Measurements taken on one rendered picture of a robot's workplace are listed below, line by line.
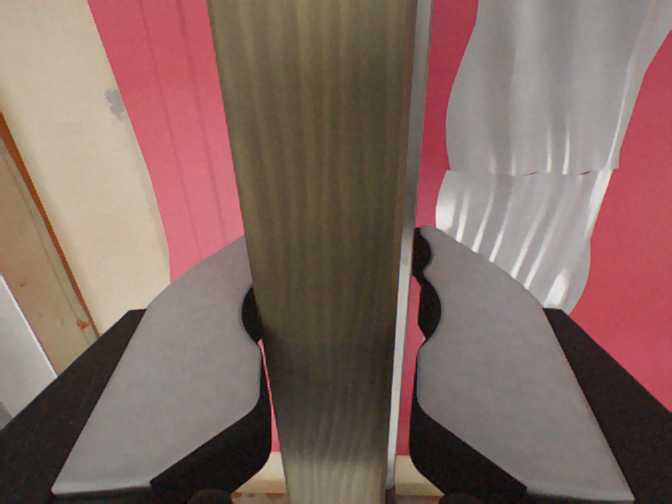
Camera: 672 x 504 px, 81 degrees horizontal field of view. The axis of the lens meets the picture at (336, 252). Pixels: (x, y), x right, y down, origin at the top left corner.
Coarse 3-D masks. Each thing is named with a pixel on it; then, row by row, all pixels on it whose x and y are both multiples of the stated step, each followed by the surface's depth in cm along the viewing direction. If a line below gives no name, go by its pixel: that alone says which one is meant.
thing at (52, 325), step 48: (0, 144) 16; (0, 192) 16; (0, 240) 16; (48, 240) 19; (0, 288) 17; (48, 288) 19; (0, 336) 18; (48, 336) 19; (96, 336) 22; (0, 384) 20; (48, 384) 20
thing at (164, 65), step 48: (96, 0) 14; (144, 0) 14; (192, 0) 14; (144, 48) 15; (192, 48) 15; (432, 48) 15; (144, 96) 16; (192, 96) 16; (432, 96) 15; (144, 144) 17; (192, 144) 17; (432, 144) 16; (624, 144) 16
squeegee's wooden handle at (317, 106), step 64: (256, 0) 5; (320, 0) 5; (384, 0) 5; (256, 64) 6; (320, 64) 5; (384, 64) 6; (256, 128) 6; (320, 128) 6; (384, 128) 6; (256, 192) 7; (320, 192) 6; (384, 192) 6; (256, 256) 7; (320, 256) 7; (384, 256) 7; (320, 320) 8; (384, 320) 8; (320, 384) 9; (384, 384) 9; (320, 448) 10; (384, 448) 10
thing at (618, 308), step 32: (160, 192) 18; (192, 192) 18; (224, 192) 18; (608, 192) 17; (640, 192) 17; (192, 224) 19; (224, 224) 19; (416, 224) 18; (608, 224) 18; (640, 224) 18; (192, 256) 20; (608, 256) 19; (640, 256) 19; (416, 288) 20; (608, 288) 20; (640, 288) 20; (416, 320) 21; (576, 320) 21; (608, 320) 21; (640, 320) 21; (416, 352) 22; (608, 352) 22; (640, 352) 22
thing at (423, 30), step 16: (432, 0) 11; (416, 16) 11; (432, 16) 11; (416, 32) 11; (416, 48) 11; (416, 64) 11; (416, 80) 12; (416, 96) 12; (416, 112) 12; (416, 128) 12; (416, 144) 12; (416, 160) 13; (416, 176) 13; (416, 192) 13; (416, 208) 14; (400, 272) 15; (400, 288) 15; (400, 304) 16; (400, 320) 16; (400, 336) 17; (400, 352) 17; (400, 368) 17; (400, 384) 18; (400, 400) 19
